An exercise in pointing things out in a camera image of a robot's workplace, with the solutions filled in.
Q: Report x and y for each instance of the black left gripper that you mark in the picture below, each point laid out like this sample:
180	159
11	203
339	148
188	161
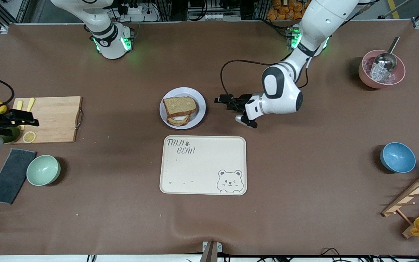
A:
241	102

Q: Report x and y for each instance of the round white plate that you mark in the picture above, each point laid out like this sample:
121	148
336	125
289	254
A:
200	105

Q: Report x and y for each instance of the fried egg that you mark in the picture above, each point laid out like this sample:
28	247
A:
182	118

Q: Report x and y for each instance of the brown bread slice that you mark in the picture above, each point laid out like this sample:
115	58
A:
175	122
179	105

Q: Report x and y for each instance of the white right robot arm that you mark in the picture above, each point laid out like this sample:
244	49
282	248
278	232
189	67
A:
100	25

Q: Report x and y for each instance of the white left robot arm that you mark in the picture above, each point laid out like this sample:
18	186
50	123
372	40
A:
282	89

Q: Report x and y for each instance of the yellow plastic fork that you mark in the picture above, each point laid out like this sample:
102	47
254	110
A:
19	105

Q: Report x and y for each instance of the yellow plastic knife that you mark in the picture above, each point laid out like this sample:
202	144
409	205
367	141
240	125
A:
30	103

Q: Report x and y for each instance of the lemon slice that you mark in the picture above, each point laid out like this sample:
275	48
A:
29	137

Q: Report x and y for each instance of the green avocado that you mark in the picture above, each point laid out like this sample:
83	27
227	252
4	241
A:
12	135

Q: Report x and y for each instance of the wooden cutting board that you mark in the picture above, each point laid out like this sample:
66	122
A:
56	120

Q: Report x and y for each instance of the mint green bowl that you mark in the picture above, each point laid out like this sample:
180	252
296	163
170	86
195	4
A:
43	170

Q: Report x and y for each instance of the dark grey cloth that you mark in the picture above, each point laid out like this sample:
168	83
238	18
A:
11	176

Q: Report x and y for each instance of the cream tray with bear print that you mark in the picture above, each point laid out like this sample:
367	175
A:
202	171

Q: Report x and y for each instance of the orange snack packets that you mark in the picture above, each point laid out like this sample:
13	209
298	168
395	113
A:
286	9

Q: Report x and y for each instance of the white power strip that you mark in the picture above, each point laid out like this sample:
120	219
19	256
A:
136	11

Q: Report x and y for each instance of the pink bowl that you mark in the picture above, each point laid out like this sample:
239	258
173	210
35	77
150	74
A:
366	78

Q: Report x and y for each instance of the clear ice cubes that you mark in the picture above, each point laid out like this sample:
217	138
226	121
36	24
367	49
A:
378	74

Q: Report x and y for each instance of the metal ice scoop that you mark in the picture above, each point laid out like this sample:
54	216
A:
386	60

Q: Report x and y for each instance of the blue bowl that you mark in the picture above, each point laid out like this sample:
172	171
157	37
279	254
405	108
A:
398	157

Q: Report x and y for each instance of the wooden peg dish rack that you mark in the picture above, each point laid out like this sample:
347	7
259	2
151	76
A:
411	194

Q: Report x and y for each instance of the metal table bracket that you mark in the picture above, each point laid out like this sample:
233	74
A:
211	251

